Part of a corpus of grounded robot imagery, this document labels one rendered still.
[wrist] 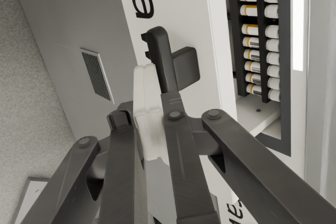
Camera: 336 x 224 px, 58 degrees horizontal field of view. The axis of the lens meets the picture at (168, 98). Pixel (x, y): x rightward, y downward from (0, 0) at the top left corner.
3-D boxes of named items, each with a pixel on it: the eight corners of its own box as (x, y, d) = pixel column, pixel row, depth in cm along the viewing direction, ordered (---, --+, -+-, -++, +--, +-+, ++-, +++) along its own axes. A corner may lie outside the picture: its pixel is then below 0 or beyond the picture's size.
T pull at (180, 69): (163, 121, 24) (174, 126, 23) (142, 29, 21) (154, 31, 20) (195, 101, 26) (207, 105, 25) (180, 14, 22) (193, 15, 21)
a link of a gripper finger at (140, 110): (159, 159, 16) (145, 162, 16) (152, 101, 23) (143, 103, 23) (147, 112, 15) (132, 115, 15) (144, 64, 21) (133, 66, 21)
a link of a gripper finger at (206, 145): (166, 141, 14) (230, 127, 14) (159, 93, 18) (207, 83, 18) (172, 166, 15) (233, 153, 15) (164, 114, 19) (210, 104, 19)
